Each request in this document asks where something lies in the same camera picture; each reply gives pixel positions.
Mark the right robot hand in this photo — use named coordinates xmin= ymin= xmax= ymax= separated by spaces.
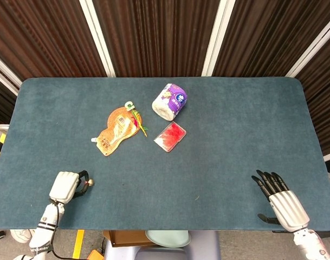
xmin=251 ymin=170 xmax=310 ymax=233

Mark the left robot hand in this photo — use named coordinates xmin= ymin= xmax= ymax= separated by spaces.
xmin=48 ymin=170 xmax=89 ymax=205

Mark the white sneaker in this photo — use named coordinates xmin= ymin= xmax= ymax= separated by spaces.
xmin=9 ymin=229 xmax=36 ymax=243

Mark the orange spouted drink pouch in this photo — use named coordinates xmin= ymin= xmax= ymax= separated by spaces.
xmin=90 ymin=114 xmax=139 ymax=157

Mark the orange box on floor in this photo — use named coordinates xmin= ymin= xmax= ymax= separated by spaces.
xmin=86 ymin=249 xmax=105 ymax=260

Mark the round woven orange coaster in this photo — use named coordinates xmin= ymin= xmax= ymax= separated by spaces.
xmin=107 ymin=106 xmax=141 ymax=137

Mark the colourful tassel with green tag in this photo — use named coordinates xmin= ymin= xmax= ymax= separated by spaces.
xmin=124 ymin=100 xmax=148 ymax=138

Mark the blue felt table cover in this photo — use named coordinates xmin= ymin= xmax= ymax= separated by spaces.
xmin=0 ymin=77 xmax=330 ymax=231

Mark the light green round stool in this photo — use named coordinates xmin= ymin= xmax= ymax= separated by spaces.
xmin=145 ymin=230 xmax=192 ymax=248

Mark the clear case with red contents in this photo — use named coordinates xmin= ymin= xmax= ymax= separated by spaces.
xmin=153 ymin=121 xmax=187 ymax=153

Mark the purple wrapped toilet paper roll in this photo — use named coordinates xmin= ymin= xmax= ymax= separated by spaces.
xmin=152 ymin=83 xmax=188 ymax=121

